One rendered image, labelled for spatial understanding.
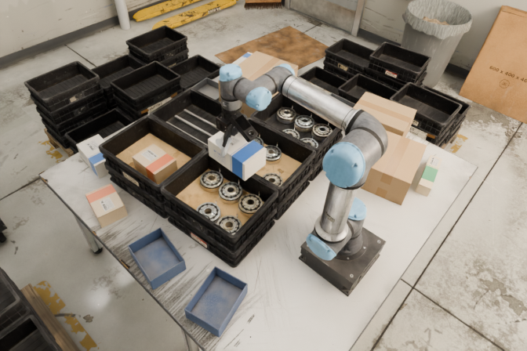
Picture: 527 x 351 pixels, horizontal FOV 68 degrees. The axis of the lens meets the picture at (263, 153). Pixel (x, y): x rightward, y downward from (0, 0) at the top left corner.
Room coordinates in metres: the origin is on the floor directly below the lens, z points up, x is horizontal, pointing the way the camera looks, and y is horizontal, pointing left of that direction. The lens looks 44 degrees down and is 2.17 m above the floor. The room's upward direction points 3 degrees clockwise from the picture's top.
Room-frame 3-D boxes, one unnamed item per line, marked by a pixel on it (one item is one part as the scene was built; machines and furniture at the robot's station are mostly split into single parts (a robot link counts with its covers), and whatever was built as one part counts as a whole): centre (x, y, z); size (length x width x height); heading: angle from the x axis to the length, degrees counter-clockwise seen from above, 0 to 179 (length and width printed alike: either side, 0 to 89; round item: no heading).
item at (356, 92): (2.44, -0.77, 0.31); 0.40 x 0.30 x 0.34; 50
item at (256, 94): (1.07, 0.03, 1.41); 0.11 x 0.11 x 0.08; 50
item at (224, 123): (1.12, 0.13, 1.25); 0.09 x 0.08 x 0.12; 50
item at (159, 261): (0.83, 0.41, 0.74); 0.20 x 0.15 x 0.07; 41
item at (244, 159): (1.10, 0.10, 1.09); 0.20 x 0.12 x 0.09; 50
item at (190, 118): (1.52, 0.33, 0.87); 0.40 x 0.30 x 0.11; 56
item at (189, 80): (2.61, 0.59, 0.31); 0.40 x 0.30 x 0.34; 140
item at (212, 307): (0.67, 0.15, 0.74); 0.20 x 0.15 x 0.07; 153
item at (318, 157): (1.54, -0.17, 0.87); 0.40 x 0.30 x 0.11; 56
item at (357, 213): (0.91, -0.33, 0.97); 0.13 x 0.12 x 0.14; 140
